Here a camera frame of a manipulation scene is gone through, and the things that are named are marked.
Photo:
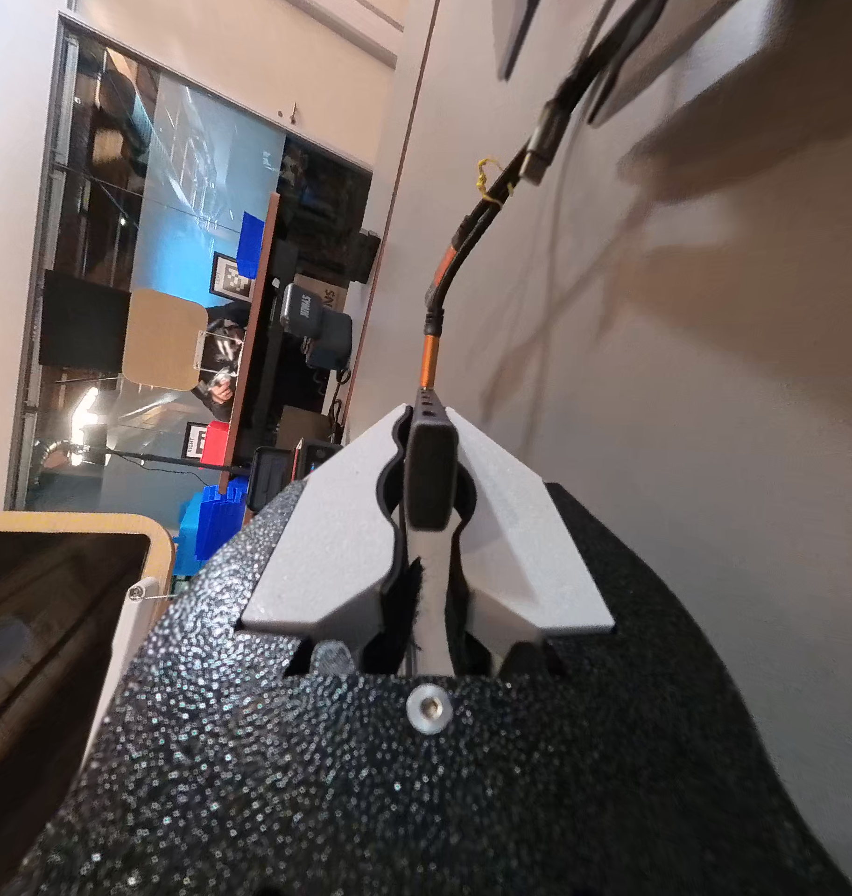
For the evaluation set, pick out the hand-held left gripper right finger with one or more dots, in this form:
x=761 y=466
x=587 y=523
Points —
x=538 y=560

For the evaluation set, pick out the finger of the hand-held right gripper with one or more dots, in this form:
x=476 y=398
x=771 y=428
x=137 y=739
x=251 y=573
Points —
x=515 y=31
x=632 y=49

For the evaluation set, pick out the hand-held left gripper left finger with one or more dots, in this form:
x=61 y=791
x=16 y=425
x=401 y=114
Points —
x=314 y=560

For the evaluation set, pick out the black framed printed tag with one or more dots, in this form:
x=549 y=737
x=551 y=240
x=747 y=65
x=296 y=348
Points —
x=231 y=276
x=197 y=442

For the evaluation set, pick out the tan rounded panel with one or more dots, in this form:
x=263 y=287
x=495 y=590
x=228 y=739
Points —
x=163 y=339

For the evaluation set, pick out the black light stand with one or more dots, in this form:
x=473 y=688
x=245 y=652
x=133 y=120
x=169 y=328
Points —
x=89 y=451

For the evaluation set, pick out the grey power adapter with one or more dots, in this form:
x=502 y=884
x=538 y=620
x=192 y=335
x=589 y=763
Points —
x=301 y=311

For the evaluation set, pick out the flat blue bin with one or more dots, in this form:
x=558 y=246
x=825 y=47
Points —
x=253 y=245

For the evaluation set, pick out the long wooden desk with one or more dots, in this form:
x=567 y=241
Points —
x=252 y=350

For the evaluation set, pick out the red plastic bin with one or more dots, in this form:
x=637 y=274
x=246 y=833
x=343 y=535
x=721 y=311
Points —
x=217 y=442

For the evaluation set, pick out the yellow twist tie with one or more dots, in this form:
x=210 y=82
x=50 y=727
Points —
x=497 y=198

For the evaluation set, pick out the stack of blue bins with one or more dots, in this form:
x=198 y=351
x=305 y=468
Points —
x=212 y=521

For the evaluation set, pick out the frosted glass partition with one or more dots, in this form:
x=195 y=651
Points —
x=188 y=182

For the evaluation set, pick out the brown cardboard box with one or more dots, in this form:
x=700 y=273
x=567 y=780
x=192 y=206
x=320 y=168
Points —
x=335 y=297

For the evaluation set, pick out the small black box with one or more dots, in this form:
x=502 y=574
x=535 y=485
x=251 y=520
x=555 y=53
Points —
x=364 y=255

